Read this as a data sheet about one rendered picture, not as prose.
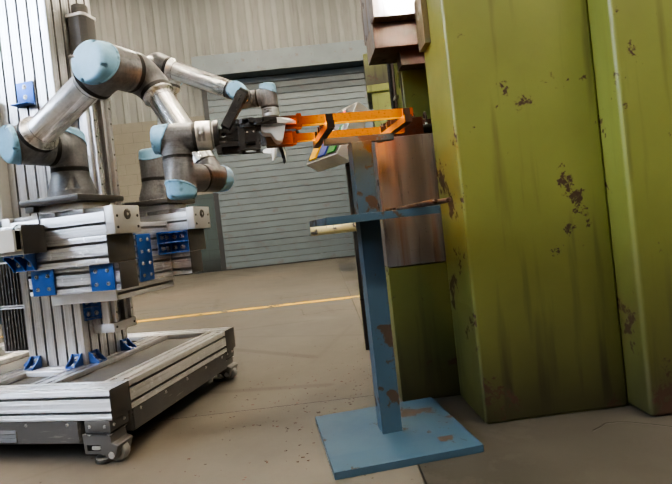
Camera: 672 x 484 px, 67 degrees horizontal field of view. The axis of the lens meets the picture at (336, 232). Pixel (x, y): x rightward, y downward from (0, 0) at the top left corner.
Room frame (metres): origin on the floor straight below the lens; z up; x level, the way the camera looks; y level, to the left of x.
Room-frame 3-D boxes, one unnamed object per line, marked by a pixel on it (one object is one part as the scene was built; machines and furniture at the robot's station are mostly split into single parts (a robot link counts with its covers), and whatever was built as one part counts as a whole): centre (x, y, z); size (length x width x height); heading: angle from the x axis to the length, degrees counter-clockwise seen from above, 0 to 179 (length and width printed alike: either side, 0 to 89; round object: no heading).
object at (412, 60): (1.99, -0.46, 1.24); 0.30 x 0.07 x 0.06; 93
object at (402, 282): (1.96, -0.43, 0.23); 0.56 x 0.38 x 0.47; 93
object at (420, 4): (1.69, -0.36, 1.27); 0.09 x 0.02 x 0.17; 3
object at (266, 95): (2.27, 0.23, 1.23); 0.09 x 0.08 x 0.11; 84
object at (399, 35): (2.01, -0.42, 1.32); 0.42 x 0.20 x 0.10; 93
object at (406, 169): (1.96, -0.43, 0.69); 0.56 x 0.38 x 0.45; 93
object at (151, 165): (2.19, 0.74, 0.98); 0.13 x 0.12 x 0.14; 174
